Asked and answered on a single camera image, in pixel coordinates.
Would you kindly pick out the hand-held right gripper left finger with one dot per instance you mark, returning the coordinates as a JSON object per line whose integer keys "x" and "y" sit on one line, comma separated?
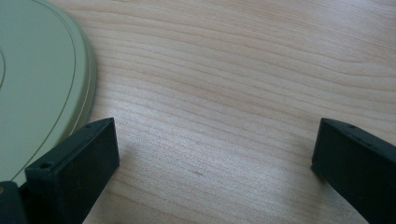
{"x": 77, "y": 168}

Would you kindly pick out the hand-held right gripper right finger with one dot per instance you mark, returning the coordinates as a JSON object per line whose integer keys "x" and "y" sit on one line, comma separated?
{"x": 358, "y": 168}

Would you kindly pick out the large green round plate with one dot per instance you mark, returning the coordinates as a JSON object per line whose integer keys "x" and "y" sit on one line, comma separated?
{"x": 34, "y": 81}

